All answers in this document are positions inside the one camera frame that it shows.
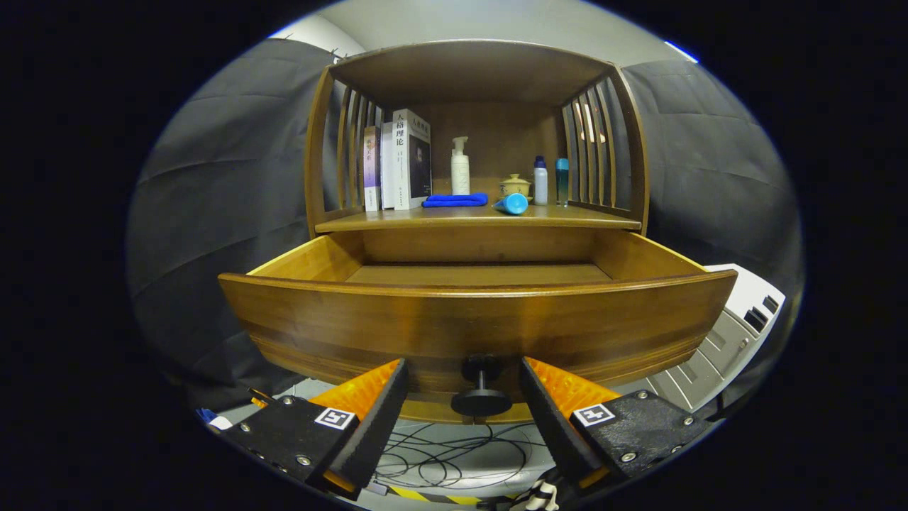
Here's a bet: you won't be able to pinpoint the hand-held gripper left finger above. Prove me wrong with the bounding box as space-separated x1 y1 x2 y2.
213 357 411 501

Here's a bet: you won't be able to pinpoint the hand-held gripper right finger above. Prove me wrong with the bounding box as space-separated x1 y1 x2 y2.
518 356 717 498

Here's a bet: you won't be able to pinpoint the wooden drawer with black knob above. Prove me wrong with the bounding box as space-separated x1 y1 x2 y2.
218 229 738 419

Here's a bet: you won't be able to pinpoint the wooden countertop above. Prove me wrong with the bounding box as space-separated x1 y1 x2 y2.
315 201 643 233

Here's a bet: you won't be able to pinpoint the wooden cabinet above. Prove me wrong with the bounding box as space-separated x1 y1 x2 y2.
305 39 650 425

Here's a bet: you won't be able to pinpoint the yellow black striped tape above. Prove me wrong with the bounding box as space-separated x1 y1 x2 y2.
387 485 483 506

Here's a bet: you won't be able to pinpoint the white grey appliance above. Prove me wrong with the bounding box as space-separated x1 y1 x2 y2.
642 264 787 412

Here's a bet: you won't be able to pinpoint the blue folded cloth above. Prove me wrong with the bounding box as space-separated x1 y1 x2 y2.
422 192 489 209

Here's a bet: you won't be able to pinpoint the purple book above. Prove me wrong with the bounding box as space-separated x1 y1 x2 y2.
363 126 382 211

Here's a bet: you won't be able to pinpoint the thin white book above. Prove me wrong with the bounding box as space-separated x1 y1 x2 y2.
381 121 396 210

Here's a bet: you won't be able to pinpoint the white book with portrait cover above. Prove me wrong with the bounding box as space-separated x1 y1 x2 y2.
392 108 432 211

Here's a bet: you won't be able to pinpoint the white pump bottle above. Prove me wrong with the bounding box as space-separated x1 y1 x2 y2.
451 136 470 196

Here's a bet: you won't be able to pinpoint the black backdrop cloth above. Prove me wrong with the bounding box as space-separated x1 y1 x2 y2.
621 60 806 398
128 39 348 412

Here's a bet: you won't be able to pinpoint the black floor cables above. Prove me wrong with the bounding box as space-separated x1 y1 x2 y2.
372 422 554 490

